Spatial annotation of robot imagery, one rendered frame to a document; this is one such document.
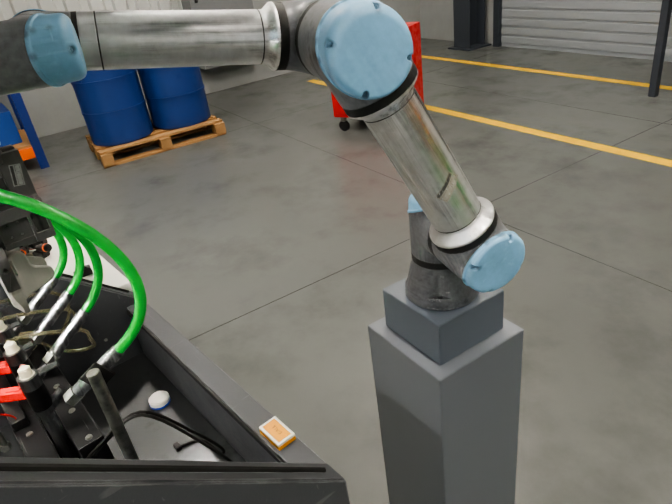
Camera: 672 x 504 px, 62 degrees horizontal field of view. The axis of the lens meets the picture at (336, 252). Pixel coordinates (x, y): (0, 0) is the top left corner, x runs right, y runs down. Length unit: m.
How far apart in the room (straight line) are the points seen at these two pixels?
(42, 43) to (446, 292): 0.79
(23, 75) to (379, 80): 0.41
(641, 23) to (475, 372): 6.23
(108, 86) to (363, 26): 4.87
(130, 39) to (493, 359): 0.89
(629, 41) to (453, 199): 6.43
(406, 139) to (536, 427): 1.51
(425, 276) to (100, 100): 4.70
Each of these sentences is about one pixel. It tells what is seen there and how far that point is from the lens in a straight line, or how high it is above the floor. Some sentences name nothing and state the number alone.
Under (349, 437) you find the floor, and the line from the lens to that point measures 2.11.
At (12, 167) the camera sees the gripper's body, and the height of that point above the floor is 1.38.
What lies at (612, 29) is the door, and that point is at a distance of 7.34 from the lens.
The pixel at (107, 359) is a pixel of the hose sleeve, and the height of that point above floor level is 1.15.
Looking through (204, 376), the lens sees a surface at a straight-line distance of 0.99.
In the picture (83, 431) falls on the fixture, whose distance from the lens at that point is 0.95.
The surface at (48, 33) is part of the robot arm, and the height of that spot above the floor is 1.52.
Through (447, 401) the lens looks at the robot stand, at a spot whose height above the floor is 0.73.
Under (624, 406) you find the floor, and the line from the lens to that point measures 2.29.
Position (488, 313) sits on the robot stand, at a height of 0.86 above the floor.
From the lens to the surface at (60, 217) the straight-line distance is 0.67.
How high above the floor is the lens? 1.57
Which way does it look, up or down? 29 degrees down
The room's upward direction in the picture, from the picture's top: 8 degrees counter-clockwise
